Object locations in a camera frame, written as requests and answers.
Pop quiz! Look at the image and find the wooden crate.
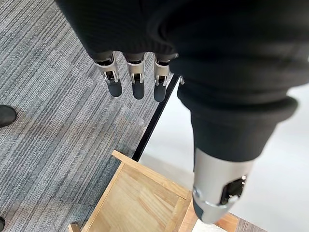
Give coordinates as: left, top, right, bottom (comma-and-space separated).
67, 149, 239, 232

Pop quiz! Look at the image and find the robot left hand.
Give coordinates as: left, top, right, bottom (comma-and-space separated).
55, 0, 309, 223

